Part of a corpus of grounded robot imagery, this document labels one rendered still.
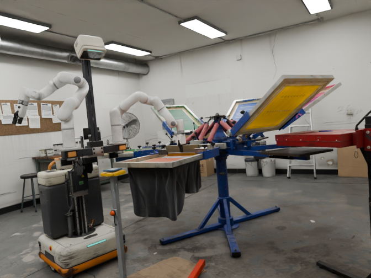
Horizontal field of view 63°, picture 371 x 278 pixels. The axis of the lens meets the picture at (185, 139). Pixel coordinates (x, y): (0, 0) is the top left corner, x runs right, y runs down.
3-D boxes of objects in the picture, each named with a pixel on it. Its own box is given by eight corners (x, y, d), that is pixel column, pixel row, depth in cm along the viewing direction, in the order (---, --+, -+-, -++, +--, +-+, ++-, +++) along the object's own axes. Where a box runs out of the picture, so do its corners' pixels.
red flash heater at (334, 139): (386, 143, 213) (385, 126, 212) (346, 150, 191) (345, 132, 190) (313, 142, 266) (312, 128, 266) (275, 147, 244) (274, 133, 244)
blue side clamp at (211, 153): (204, 159, 256) (203, 151, 255) (199, 159, 258) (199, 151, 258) (219, 154, 281) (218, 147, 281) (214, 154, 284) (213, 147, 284)
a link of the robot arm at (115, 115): (110, 126, 264) (108, 107, 263) (111, 126, 277) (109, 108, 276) (121, 125, 265) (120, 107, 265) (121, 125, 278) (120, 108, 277)
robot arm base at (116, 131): (106, 143, 273) (104, 126, 272) (118, 142, 282) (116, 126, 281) (115, 143, 262) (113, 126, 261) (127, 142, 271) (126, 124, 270)
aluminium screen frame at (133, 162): (171, 167, 215) (171, 162, 215) (112, 167, 246) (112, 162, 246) (218, 153, 282) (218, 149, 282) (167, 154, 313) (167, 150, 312)
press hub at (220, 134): (235, 233, 332) (225, 111, 325) (203, 229, 352) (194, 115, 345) (247, 222, 365) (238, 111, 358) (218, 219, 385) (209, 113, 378)
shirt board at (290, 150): (335, 158, 246) (334, 148, 246) (301, 165, 227) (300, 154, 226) (234, 151, 363) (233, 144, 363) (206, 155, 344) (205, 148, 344)
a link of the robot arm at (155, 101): (137, 96, 268) (136, 97, 283) (150, 116, 271) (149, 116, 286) (151, 86, 271) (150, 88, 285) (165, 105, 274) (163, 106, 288)
